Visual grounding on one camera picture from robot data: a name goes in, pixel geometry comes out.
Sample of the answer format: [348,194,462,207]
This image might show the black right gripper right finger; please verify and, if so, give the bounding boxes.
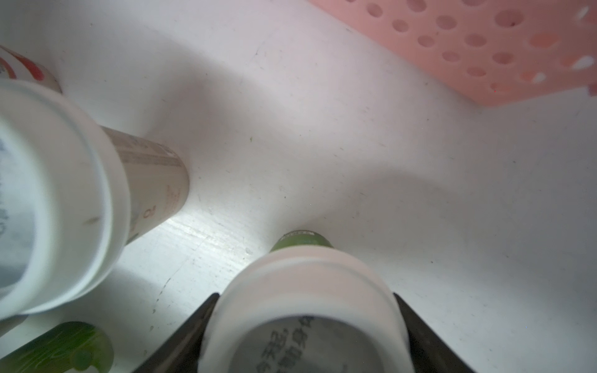
[393,293,474,373]

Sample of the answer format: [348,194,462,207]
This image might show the pink plastic basket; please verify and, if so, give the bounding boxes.
[317,0,596,107]

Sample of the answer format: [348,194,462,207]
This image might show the yogurt bottle row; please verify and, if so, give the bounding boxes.
[198,231,414,372]
[0,46,62,93]
[1,321,114,372]
[1,79,190,319]

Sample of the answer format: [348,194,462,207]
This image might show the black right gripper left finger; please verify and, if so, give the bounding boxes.
[134,293,220,373]

